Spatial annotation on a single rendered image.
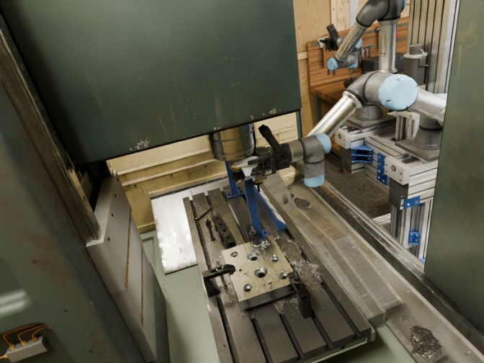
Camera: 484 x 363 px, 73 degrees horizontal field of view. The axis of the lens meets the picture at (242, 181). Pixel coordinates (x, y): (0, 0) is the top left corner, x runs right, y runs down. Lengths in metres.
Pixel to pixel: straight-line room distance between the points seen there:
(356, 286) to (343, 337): 0.42
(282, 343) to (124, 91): 0.91
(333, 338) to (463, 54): 0.93
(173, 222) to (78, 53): 1.43
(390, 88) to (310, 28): 2.90
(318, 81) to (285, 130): 1.93
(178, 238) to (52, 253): 1.31
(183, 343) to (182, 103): 1.11
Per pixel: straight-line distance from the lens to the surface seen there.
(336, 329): 1.23
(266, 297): 1.24
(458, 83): 1.16
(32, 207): 0.77
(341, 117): 1.35
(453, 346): 1.55
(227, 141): 1.00
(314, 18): 4.10
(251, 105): 0.93
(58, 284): 0.87
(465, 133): 1.17
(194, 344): 1.62
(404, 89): 1.28
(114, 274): 0.99
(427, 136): 1.72
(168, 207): 2.19
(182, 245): 2.03
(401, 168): 1.66
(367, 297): 1.56
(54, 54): 0.89
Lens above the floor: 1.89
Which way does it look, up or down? 28 degrees down
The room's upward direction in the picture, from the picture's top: 11 degrees counter-clockwise
